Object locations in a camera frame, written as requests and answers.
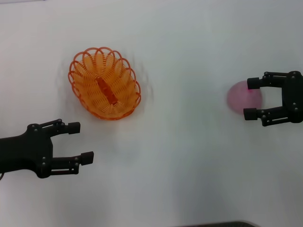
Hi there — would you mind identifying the pink peach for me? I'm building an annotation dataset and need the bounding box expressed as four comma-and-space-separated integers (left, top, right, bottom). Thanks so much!
226, 80, 264, 116

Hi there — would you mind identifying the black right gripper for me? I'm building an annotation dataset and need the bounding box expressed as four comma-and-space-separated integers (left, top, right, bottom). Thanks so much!
243, 70, 303, 127

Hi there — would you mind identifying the orange plastic wire basket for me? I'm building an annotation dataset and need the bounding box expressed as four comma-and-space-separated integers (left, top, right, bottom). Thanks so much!
68, 46, 142, 121

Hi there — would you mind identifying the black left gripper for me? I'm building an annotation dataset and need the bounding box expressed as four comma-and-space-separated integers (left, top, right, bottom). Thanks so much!
0, 119, 95, 179

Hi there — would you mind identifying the dark rounded robot base edge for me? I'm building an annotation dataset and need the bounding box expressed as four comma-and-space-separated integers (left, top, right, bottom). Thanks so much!
183, 220, 258, 227

